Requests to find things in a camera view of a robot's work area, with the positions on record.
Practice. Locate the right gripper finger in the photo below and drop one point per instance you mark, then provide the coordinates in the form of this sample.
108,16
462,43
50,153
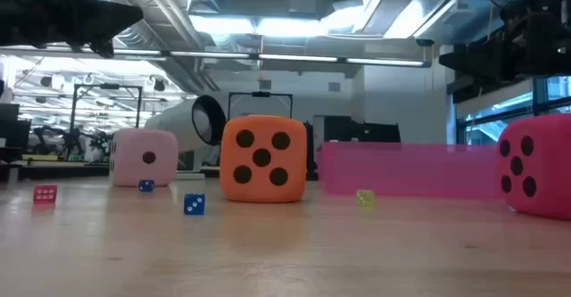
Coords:
477,63

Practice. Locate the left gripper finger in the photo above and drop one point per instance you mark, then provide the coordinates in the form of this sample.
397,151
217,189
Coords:
101,49
111,18

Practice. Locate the light pink foam die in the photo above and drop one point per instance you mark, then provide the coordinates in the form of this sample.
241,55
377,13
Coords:
134,154

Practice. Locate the pink translucent plastic tray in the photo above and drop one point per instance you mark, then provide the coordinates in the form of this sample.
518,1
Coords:
410,170

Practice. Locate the small rounded blue die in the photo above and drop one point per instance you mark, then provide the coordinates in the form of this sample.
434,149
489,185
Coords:
146,186

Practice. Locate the red foam die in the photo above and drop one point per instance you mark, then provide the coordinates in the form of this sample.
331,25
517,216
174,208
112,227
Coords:
544,199

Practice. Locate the small translucent blue die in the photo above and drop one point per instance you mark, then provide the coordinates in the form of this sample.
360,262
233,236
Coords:
194,203

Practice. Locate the orange foam die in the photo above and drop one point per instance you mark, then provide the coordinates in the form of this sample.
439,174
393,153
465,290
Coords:
263,176

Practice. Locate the black framed window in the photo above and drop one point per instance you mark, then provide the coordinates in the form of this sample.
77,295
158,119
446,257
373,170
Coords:
499,123

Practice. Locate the white cylindrical projector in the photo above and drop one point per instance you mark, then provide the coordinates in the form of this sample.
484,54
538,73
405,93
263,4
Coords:
174,127

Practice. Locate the background workbench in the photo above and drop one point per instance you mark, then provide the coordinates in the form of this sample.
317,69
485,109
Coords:
53,168

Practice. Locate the black background cabinet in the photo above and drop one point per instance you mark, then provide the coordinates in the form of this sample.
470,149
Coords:
361,129

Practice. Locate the small red die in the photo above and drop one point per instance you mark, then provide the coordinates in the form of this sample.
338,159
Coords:
45,194

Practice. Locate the small yellow die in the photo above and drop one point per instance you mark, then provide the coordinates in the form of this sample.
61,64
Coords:
365,199

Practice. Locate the black background gantry frame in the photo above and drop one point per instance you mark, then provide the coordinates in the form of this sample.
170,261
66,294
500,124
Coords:
261,94
107,86

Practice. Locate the black ceiling camera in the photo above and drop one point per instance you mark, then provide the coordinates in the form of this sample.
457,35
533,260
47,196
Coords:
424,42

